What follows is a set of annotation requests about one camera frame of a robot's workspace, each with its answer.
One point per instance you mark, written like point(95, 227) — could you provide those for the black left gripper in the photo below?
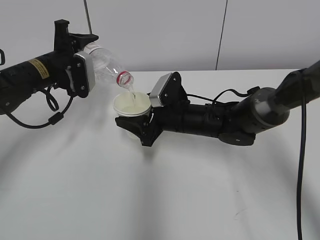
point(66, 44)

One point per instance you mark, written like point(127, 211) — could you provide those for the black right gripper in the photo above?
point(147, 127)

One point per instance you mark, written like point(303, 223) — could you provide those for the white paper cup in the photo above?
point(129, 104)

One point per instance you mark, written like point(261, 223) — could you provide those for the clear red-label water bottle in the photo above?
point(107, 68)

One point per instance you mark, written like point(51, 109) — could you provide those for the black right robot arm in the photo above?
point(235, 123)

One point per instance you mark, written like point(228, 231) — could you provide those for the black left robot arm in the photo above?
point(20, 81)

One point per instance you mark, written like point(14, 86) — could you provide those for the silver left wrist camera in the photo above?
point(82, 74)

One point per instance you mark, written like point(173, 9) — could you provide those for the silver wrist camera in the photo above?
point(82, 74)
point(167, 90)

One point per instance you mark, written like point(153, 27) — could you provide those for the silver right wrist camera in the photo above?
point(167, 90)

